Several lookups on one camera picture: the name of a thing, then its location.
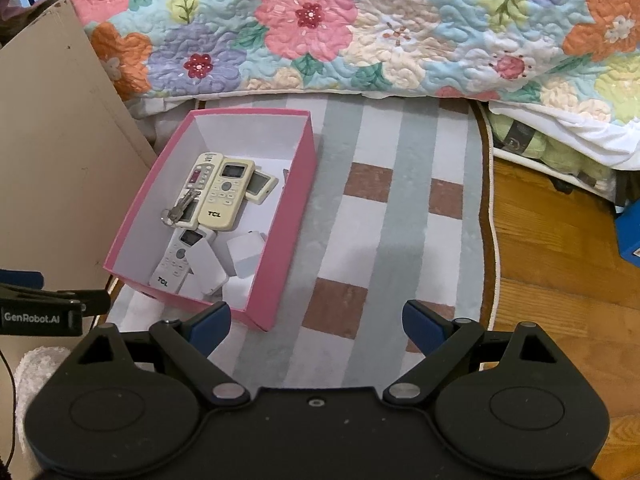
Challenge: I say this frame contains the blue box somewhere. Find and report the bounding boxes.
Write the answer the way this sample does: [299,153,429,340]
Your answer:
[615,200,640,266]

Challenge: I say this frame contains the green yarn bundle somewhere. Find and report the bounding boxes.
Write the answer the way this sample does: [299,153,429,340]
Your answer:
[487,112,615,188]

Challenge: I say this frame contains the small white display remote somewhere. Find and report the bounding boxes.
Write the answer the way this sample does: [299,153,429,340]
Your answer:
[245,169,279,205]

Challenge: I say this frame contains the white cube charger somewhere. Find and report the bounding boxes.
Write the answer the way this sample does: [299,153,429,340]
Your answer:
[227,231,266,278]

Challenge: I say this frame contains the pink cardboard box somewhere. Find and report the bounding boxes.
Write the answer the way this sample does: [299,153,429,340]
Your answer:
[104,107,317,330]

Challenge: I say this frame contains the striped checkered rug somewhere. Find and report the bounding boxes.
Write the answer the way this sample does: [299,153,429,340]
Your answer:
[106,96,498,390]

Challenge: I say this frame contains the floral quilted bedspread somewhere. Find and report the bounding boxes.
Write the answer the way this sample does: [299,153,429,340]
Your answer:
[70,0,639,126]

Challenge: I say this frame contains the metal keys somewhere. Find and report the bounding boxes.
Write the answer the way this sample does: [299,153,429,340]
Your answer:
[160,188,198,226]

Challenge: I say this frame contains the cream TCL remote control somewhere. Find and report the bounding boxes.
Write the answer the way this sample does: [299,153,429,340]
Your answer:
[198,157,255,232]

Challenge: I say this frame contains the white remote maroon buttons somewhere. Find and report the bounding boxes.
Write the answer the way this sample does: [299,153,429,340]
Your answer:
[174,152,224,230]

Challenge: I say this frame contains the white slim TCL remote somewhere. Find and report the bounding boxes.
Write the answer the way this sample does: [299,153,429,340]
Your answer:
[149,226,217,294]

